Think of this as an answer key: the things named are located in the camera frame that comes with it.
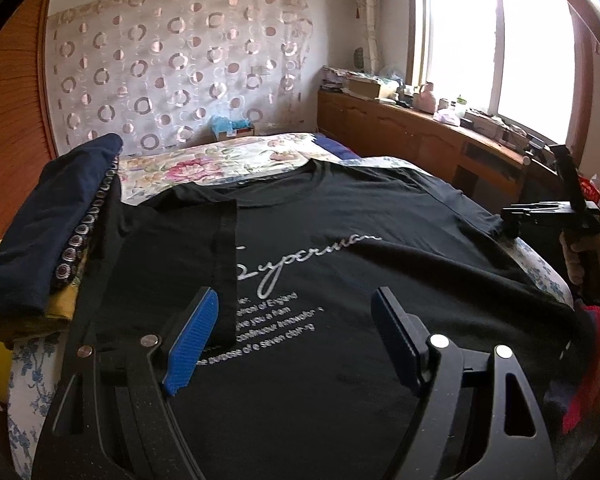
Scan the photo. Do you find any small box with blue cloth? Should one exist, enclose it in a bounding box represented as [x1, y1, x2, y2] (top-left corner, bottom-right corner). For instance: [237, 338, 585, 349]
[210, 114, 256, 142]

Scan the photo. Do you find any yellow folded cloth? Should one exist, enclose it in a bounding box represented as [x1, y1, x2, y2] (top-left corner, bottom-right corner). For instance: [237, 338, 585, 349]
[0, 240, 78, 386]

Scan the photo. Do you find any blue floral bed sheet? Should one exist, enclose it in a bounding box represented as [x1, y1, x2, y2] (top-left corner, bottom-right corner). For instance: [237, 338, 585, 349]
[5, 155, 576, 480]

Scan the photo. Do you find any black printed t-shirt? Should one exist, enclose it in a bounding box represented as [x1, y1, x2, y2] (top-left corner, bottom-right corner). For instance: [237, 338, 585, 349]
[72, 158, 596, 480]

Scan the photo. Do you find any cardboard box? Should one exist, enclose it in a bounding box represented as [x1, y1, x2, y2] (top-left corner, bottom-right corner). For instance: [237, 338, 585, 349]
[347, 76, 398, 101]

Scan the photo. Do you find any grey box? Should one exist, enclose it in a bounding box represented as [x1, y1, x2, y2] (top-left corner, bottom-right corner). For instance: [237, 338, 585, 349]
[462, 112, 506, 139]

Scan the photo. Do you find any window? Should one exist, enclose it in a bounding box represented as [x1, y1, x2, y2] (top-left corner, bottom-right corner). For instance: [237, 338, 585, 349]
[410, 0, 583, 138]

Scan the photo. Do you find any circle-patterned sheer wall curtain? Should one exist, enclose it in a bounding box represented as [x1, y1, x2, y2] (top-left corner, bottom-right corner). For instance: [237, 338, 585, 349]
[47, 0, 313, 153]

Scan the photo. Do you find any pink floral quilt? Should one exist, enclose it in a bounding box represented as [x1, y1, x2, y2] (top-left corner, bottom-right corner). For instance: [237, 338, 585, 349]
[117, 132, 361, 206]

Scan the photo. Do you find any red cloth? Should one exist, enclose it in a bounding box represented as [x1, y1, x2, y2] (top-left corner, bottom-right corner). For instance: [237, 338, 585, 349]
[562, 305, 600, 433]

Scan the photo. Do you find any stack of books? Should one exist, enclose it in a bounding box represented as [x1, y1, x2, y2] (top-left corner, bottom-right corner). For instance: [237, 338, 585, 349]
[322, 66, 351, 92]

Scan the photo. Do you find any wooden wardrobe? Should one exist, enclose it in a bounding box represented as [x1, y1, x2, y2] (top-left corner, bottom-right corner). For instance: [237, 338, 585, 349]
[0, 0, 62, 261]

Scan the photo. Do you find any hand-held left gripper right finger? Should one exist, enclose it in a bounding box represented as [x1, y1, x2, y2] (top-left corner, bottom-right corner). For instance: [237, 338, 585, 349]
[371, 286, 556, 480]

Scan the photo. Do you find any wooden cabinet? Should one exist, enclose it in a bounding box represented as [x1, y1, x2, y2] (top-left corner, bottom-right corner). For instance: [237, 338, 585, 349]
[317, 89, 576, 211]

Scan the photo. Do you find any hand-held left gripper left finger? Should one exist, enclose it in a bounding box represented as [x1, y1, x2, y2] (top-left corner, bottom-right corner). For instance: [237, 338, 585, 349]
[30, 286, 221, 480]

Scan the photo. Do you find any patterned window curtain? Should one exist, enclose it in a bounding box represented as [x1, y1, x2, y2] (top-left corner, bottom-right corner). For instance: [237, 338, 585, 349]
[352, 0, 387, 75]

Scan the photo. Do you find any person's right hand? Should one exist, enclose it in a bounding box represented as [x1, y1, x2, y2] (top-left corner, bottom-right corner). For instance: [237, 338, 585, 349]
[560, 227, 600, 288]

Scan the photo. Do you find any pink jar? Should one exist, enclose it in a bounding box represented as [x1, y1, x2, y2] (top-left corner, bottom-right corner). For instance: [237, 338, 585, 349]
[412, 82, 438, 113]

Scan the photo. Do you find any dark circle-patterned folded cloth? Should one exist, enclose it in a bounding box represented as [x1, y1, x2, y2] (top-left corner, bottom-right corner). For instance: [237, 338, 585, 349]
[47, 157, 121, 295]

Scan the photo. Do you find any navy folded garment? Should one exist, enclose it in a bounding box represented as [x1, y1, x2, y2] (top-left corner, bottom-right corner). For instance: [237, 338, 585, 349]
[0, 133, 124, 311]

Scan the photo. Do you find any small black device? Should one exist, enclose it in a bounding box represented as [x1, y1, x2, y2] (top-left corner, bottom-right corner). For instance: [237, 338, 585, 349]
[522, 137, 547, 162]

